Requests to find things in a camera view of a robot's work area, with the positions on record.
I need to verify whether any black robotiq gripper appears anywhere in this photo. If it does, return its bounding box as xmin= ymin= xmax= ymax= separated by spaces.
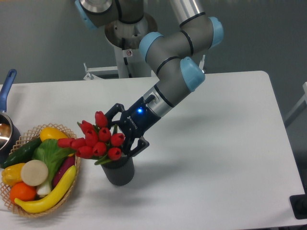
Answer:
xmin=105 ymin=96 xmax=161 ymax=157

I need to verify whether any red tulip bouquet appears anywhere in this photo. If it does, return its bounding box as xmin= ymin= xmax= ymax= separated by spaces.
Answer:
xmin=58 ymin=111 xmax=125 ymax=165

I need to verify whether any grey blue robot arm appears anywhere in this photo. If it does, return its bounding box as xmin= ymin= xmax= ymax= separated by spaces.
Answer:
xmin=75 ymin=0 xmax=224 ymax=157

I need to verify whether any dark grey ribbed vase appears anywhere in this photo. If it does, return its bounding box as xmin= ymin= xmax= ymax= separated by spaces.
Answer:
xmin=101 ymin=157 xmax=135 ymax=186

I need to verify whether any purple eggplant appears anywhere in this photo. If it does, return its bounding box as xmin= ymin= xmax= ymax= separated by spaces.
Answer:
xmin=52 ymin=156 xmax=75 ymax=188

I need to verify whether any green bok choy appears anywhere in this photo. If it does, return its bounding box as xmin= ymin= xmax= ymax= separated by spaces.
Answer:
xmin=32 ymin=139 xmax=75 ymax=198

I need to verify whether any yellow banana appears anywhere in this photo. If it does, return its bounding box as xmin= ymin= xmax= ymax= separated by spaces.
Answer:
xmin=14 ymin=165 xmax=77 ymax=213

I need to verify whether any woven wicker basket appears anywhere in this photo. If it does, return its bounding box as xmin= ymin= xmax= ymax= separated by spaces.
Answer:
xmin=0 ymin=123 xmax=81 ymax=218

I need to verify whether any beige round disc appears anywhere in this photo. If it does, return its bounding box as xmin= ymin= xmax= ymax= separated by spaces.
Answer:
xmin=21 ymin=160 xmax=48 ymax=186

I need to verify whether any green cucumber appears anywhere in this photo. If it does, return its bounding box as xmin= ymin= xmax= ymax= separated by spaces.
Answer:
xmin=0 ymin=138 xmax=42 ymax=169

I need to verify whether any orange fruit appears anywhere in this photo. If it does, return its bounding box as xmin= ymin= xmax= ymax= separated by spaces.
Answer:
xmin=10 ymin=182 xmax=36 ymax=203

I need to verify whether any yellow bell pepper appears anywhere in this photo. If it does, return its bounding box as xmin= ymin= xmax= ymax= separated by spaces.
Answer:
xmin=1 ymin=163 xmax=25 ymax=186

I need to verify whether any black device at table edge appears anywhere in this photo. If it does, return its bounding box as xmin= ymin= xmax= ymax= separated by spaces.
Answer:
xmin=289 ymin=194 xmax=307 ymax=219

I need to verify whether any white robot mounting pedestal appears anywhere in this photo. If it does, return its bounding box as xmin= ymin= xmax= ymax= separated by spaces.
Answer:
xmin=83 ymin=43 xmax=206 ymax=81

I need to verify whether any blue handled saucepan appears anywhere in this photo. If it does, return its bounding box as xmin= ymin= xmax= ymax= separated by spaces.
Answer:
xmin=0 ymin=69 xmax=20 ymax=163

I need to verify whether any white frame at right edge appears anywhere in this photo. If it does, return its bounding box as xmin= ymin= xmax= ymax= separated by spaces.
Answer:
xmin=284 ymin=82 xmax=307 ymax=128

